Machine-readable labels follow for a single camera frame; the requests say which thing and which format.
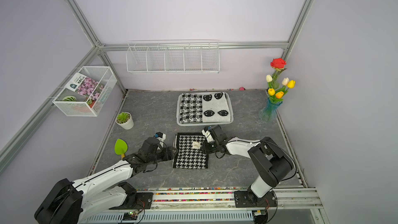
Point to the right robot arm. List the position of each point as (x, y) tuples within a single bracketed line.
[(272, 163)]

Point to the black white patterned scarf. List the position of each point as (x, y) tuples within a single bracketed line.
[(205, 108)]

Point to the green plastic scoop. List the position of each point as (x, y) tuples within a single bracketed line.
[(120, 148)]

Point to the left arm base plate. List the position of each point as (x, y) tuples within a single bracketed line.
[(140, 200)]

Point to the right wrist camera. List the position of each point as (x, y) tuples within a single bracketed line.
[(207, 133)]

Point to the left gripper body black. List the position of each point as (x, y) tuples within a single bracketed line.
[(160, 155)]

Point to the flower seed packet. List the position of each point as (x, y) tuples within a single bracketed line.
[(85, 86)]

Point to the small potted green plant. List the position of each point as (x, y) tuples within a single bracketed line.
[(125, 120)]

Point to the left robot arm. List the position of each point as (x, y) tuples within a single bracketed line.
[(70, 202)]

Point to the glass vase with flowers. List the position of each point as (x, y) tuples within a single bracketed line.
[(276, 91)]

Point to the white wire wall shelf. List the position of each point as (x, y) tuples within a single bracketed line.
[(173, 56)]

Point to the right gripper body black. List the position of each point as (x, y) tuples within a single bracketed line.
[(211, 146)]

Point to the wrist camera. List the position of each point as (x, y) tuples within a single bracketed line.
[(160, 136), (207, 133)]

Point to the white wire side basket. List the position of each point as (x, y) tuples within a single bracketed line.
[(74, 105)]

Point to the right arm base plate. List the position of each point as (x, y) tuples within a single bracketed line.
[(245, 199)]

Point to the white plastic basket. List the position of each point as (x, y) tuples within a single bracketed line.
[(205, 123)]

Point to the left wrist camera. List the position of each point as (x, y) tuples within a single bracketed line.
[(160, 136)]

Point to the houndstooth scarf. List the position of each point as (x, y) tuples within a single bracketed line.
[(191, 151)]

